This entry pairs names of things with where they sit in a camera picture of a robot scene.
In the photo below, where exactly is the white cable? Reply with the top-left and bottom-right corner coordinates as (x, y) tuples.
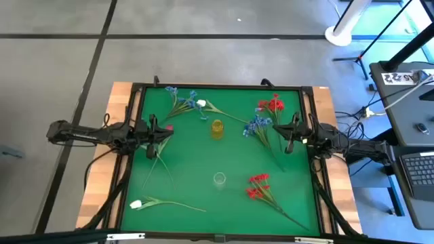
(382, 75), (434, 113)

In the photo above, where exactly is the grey desk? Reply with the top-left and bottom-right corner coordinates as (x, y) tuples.
(368, 60), (434, 147)

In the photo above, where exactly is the black slanted pole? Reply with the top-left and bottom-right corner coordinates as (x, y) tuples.
(379, 32), (434, 72)

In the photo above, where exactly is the dark laptop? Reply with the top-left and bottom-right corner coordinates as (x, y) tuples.
(392, 150), (434, 231)

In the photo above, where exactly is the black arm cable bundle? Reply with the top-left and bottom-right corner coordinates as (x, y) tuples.
(79, 148), (132, 231)
(310, 159), (362, 237)

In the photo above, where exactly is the red artificial flower bunch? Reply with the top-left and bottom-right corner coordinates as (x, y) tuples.
(245, 173), (310, 232)
(254, 93), (285, 152)

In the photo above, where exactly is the yellow glass vase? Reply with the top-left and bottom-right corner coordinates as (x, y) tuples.
(211, 119), (224, 140)

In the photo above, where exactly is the white label paper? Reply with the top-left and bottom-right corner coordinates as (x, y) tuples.
(381, 70), (416, 85)

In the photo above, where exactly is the white pedestal stand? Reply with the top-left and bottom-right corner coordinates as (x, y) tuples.
(324, 0), (374, 47)

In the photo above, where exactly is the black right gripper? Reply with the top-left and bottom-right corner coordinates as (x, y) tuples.
(272, 113), (315, 155)

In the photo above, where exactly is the white artificial tulip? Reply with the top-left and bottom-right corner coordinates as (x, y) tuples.
(195, 98), (250, 124)

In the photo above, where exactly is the pale green stem foreground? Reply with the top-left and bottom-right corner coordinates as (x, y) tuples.
(129, 195), (207, 213)

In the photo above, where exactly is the black aluminium table frame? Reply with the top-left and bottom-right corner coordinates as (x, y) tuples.
(103, 82), (340, 242)

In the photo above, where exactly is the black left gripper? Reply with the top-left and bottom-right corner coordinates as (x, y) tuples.
(134, 114), (174, 160)

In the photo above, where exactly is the blue artificial flower bunch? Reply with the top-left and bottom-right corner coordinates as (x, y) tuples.
(242, 114), (286, 173)
(159, 85), (210, 125)

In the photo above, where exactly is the green table mat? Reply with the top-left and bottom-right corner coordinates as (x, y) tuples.
(120, 87), (321, 237)

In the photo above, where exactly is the silver frame bracket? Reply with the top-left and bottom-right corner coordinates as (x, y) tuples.
(294, 237), (335, 244)
(106, 232), (146, 241)

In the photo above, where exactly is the black floor cable tangle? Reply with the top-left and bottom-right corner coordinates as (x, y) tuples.
(334, 86), (391, 177)

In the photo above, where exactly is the pink artificial tulip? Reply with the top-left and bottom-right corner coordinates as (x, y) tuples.
(141, 124), (177, 190)

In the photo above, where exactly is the black tripod stand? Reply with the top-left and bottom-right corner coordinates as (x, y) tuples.
(332, 0), (415, 81)

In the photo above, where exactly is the clear glass vase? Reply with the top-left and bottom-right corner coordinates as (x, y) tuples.
(213, 171), (227, 190)

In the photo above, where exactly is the blue table leg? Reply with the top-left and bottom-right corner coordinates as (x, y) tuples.
(386, 174), (406, 218)

